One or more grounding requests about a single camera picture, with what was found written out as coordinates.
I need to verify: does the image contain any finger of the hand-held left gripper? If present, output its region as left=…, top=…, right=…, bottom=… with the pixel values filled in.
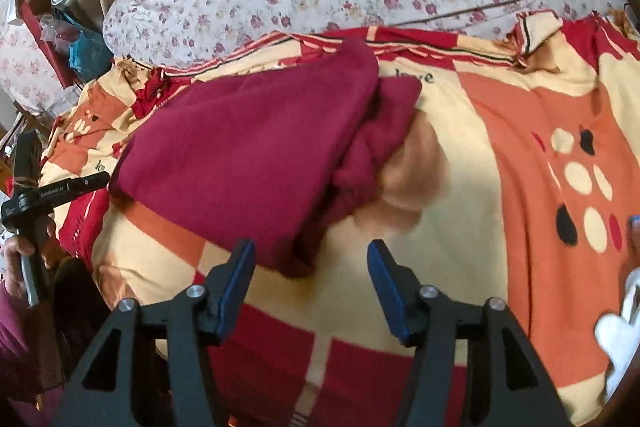
left=47, top=171, right=111, bottom=208

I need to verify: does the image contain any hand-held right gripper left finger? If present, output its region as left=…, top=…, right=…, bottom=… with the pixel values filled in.
left=52, top=238, right=257, bottom=427

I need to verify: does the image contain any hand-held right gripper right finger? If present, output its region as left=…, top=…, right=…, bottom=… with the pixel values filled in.
left=366, top=239, right=573, bottom=427

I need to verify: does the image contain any maroon garment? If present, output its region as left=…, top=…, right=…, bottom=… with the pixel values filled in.
left=107, top=38, right=423, bottom=279

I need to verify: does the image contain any person's left forearm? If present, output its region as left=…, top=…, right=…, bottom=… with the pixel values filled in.
left=0, top=279, right=68, bottom=408

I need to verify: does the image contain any person's left hand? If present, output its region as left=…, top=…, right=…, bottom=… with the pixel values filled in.
left=0, top=216, right=58, bottom=303

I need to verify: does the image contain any blue plastic bag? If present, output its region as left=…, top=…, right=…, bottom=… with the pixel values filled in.
left=69, top=24, right=115, bottom=75

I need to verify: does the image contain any floral cloth cover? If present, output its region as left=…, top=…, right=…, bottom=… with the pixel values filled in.
left=0, top=0, right=68, bottom=115

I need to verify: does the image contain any red box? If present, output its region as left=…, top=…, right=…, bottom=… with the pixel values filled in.
left=15, top=0, right=81, bottom=90

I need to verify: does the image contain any red orange cream printed blanket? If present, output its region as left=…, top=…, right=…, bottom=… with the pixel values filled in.
left=37, top=9, right=640, bottom=427

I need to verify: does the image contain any white cloth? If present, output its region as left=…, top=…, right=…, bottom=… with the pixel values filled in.
left=594, top=267, right=640, bottom=404

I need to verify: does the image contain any thin dark stick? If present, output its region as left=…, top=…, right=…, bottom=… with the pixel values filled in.
left=434, top=0, right=562, bottom=26

